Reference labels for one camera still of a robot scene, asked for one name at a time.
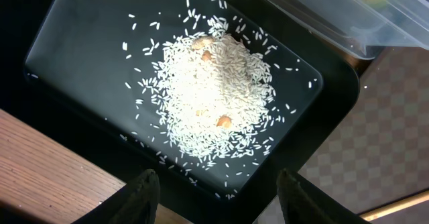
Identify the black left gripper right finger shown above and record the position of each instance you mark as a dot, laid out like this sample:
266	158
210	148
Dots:
303	203

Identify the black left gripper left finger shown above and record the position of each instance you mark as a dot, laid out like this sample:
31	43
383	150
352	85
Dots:
134	203

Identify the brown serving tray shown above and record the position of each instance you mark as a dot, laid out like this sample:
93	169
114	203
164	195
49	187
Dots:
379	151

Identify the black tray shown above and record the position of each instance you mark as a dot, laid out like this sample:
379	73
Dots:
71	69

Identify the clear plastic bin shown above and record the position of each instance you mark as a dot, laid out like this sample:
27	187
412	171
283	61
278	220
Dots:
359	30

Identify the pile of rice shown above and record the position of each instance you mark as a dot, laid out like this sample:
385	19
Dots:
213	93

